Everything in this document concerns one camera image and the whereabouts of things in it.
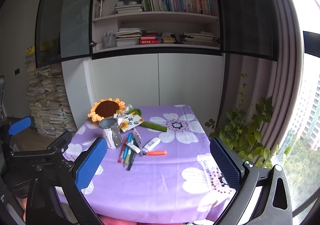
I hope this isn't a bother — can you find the red gel pen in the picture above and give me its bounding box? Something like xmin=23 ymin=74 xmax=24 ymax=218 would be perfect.
xmin=118 ymin=136 xmax=127 ymax=163

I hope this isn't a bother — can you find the light green pen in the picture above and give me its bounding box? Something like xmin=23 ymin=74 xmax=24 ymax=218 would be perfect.
xmin=124 ymin=149 xmax=134 ymax=167

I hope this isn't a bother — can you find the grey white pen holder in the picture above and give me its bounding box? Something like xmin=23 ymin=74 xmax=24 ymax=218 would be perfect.
xmin=99 ymin=117 xmax=123 ymax=149

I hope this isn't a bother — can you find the black pen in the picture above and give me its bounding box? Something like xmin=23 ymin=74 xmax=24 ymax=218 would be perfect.
xmin=127 ymin=150 xmax=136 ymax=171

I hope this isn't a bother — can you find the white eraser block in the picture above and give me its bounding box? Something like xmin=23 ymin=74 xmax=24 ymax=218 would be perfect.
xmin=126 ymin=141 xmax=141 ymax=154

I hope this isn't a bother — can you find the blue pen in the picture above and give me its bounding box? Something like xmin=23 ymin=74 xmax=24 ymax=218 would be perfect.
xmin=124 ymin=133 xmax=132 ymax=161

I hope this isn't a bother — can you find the translucent frosted pen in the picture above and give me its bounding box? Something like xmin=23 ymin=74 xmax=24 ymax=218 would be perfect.
xmin=133 ymin=128 xmax=145 ymax=156

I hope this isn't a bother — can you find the orange utility knife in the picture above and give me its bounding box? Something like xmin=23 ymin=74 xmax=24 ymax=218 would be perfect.
xmin=145 ymin=150 xmax=167 ymax=156

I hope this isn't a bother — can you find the stack of old books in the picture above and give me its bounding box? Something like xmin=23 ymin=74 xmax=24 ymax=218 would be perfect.
xmin=25 ymin=46 xmax=77 ymax=138

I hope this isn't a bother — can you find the green potted vine plant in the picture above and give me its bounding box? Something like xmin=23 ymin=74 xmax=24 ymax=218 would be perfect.
xmin=204 ymin=72 xmax=280 ymax=169

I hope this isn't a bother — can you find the crochet sunflower with green stem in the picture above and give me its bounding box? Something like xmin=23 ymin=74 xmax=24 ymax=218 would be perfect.
xmin=88 ymin=98 xmax=168 ymax=132

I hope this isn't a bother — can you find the purple floral tablecloth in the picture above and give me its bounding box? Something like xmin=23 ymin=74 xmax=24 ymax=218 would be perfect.
xmin=82 ymin=104 xmax=235 ymax=224

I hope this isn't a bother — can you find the sunflower gift tag card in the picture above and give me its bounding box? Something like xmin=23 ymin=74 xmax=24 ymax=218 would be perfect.
xmin=120 ymin=112 xmax=144 ymax=132

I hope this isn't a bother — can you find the pink curtain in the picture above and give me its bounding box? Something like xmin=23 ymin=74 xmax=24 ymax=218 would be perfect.
xmin=217 ymin=0 xmax=304 ymax=152

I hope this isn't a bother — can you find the dark glass cabinet door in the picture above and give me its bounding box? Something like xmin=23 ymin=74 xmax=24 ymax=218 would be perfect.
xmin=35 ymin=0 xmax=94 ymax=68

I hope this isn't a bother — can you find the white bookshelf cabinet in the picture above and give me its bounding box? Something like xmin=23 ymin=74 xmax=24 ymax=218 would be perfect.
xmin=62 ymin=0 xmax=225 ymax=126

